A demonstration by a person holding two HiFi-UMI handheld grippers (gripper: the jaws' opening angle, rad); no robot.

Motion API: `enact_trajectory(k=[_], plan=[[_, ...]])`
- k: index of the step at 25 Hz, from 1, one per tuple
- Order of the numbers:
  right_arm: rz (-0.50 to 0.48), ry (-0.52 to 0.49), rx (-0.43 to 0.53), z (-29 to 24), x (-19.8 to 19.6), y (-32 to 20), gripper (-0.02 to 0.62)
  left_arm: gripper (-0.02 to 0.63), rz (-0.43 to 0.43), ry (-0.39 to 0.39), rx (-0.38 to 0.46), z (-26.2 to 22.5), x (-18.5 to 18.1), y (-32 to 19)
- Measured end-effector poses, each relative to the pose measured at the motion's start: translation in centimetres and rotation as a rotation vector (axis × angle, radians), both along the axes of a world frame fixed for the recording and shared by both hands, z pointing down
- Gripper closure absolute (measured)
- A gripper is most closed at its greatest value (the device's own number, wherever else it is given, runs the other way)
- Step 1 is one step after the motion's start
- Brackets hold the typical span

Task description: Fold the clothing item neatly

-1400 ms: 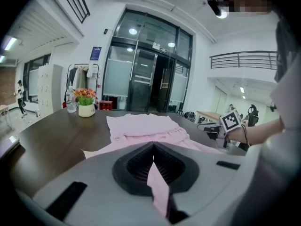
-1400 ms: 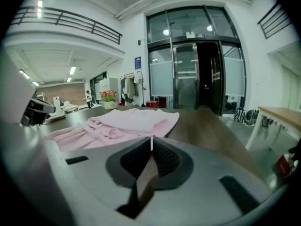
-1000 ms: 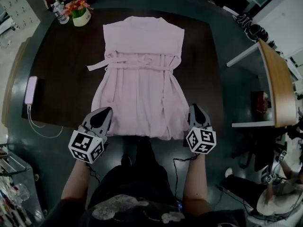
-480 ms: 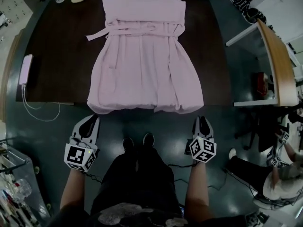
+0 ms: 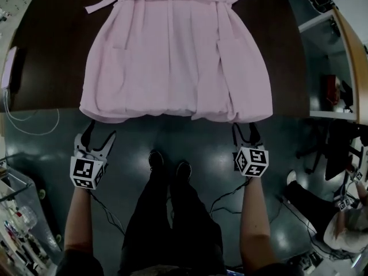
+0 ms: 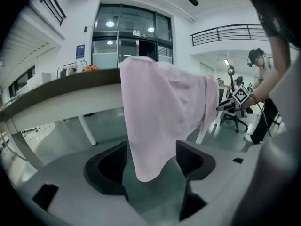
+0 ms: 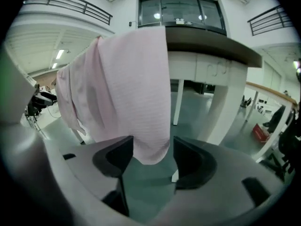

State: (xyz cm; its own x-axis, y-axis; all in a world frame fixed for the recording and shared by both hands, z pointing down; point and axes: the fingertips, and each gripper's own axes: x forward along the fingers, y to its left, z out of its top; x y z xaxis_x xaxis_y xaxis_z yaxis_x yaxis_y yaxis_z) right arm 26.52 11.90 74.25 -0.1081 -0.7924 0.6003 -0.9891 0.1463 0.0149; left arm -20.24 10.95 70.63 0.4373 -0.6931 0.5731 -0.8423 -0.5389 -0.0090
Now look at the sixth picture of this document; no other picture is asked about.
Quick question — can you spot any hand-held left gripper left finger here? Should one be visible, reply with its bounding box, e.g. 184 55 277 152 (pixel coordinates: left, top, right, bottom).
22 140 146 226

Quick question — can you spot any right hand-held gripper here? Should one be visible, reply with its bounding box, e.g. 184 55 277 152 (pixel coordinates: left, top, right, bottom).
215 83 253 119

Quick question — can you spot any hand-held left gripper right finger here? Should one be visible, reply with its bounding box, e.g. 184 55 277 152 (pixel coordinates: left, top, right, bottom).
176 140 259 226

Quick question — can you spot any pink robe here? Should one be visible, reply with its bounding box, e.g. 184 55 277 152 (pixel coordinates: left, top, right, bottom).
119 56 221 183

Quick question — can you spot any person's right forearm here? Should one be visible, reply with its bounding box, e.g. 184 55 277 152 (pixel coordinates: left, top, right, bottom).
241 35 291 110

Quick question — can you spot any black balcony railing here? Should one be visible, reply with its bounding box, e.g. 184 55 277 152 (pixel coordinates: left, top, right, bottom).
190 24 269 47

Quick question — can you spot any person's black printed shirt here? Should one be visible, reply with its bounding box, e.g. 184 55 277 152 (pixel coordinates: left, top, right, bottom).
244 0 301 49

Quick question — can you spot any glass entrance door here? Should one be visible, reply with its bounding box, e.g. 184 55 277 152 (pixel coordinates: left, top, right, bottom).
91 3 174 69

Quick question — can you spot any white locker cabinet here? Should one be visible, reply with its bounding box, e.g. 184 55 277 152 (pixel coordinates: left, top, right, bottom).
27 72 51 91

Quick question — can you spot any black coat rack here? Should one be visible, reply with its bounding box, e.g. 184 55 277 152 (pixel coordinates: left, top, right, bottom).
57 60 80 79

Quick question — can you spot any blue wall sign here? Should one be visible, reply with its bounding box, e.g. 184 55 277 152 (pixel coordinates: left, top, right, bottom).
76 44 86 59

